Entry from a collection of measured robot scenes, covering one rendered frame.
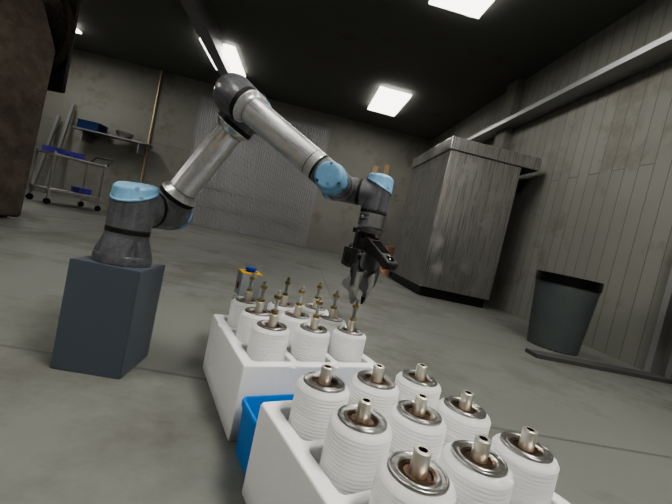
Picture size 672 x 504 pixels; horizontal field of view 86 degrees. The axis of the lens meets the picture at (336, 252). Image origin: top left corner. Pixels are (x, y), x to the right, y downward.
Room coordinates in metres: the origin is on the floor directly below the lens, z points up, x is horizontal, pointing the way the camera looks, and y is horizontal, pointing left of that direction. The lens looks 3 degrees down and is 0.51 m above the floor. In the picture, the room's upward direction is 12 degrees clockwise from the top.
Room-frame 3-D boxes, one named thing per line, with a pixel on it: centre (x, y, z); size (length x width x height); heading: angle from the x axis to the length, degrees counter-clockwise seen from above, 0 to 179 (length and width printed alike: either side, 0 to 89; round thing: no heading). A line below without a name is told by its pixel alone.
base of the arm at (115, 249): (1.03, 0.60, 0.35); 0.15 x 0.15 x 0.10
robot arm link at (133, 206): (1.03, 0.59, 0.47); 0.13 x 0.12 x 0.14; 168
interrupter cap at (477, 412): (0.65, -0.29, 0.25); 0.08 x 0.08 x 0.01
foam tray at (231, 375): (1.05, 0.07, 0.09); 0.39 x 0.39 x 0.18; 30
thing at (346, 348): (1.01, -0.09, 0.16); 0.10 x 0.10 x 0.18
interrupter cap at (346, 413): (0.52, -0.09, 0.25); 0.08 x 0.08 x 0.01
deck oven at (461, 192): (5.05, -1.52, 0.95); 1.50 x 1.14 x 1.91; 6
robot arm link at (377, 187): (1.02, -0.08, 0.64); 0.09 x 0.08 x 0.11; 78
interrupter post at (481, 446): (0.49, -0.25, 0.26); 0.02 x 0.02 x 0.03
